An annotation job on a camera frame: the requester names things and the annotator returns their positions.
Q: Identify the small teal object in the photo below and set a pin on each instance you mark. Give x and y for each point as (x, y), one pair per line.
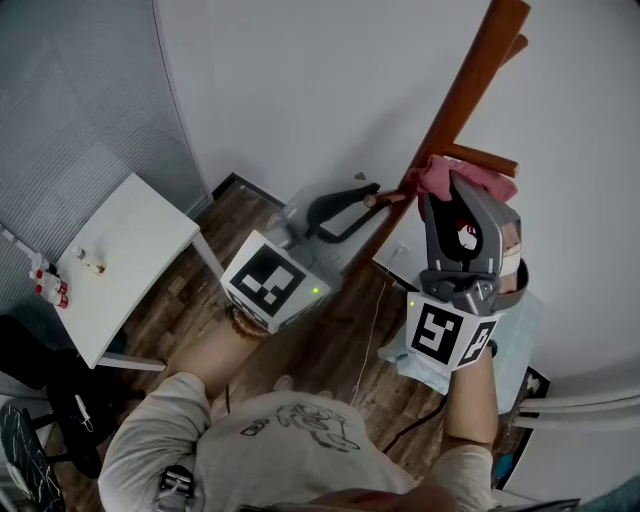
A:
(505, 470)

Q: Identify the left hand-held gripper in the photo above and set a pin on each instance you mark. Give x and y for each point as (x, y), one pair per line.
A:
(270, 285)

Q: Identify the red cloth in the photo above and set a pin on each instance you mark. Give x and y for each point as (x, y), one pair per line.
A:
(450, 175)

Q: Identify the person's right hand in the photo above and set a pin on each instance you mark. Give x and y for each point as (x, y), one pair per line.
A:
(511, 240)

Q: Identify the black office chair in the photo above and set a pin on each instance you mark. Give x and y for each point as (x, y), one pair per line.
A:
(30, 360)

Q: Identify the black framed picture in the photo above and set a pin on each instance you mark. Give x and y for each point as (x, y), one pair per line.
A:
(535, 382)

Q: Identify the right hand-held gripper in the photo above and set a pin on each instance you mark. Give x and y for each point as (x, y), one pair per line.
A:
(450, 320)

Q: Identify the wooden coat rack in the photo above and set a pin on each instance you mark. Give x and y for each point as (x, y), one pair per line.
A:
(468, 85)

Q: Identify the white table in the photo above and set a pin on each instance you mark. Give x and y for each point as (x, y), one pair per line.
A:
(130, 250)

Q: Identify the person's left forearm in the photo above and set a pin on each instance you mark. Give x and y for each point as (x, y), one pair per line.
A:
(210, 355)

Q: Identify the small clear bottle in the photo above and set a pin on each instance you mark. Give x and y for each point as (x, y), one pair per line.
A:
(90, 261)

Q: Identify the black marble round table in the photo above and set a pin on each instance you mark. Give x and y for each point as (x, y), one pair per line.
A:
(25, 460)

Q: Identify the person's grey printed shirt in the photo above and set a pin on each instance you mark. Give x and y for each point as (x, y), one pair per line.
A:
(280, 460)

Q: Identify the light blue floral covered box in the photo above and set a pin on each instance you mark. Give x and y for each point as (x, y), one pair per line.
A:
(520, 350)

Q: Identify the person's right forearm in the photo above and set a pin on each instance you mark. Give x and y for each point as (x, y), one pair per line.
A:
(470, 400)

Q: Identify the white wall socket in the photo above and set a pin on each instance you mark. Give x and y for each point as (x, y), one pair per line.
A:
(401, 250)

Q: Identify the white pipe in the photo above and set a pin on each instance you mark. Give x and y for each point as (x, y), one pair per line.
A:
(585, 397)
(575, 419)

